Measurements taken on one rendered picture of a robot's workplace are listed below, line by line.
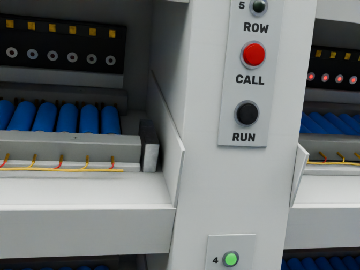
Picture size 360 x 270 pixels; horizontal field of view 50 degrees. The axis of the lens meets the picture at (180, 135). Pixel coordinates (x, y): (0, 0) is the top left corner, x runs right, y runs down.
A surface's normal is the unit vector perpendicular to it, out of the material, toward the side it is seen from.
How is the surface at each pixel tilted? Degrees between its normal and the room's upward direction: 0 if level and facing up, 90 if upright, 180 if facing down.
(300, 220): 105
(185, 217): 90
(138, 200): 16
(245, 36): 90
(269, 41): 90
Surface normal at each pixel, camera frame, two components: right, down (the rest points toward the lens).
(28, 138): 0.14, -0.89
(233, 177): 0.21, 0.19
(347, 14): 0.18, 0.44
